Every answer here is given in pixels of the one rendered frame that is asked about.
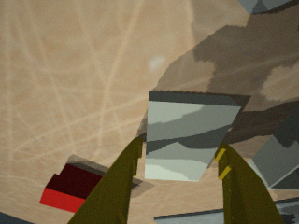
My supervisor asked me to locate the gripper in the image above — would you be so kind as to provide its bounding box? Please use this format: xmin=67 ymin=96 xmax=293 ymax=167
xmin=67 ymin=137 xmax=285 ymax=224

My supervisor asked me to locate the grey hex nut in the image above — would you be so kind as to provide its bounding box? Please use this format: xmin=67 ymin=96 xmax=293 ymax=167
xmin=238 ymin=0 xmax=291 ymax=14

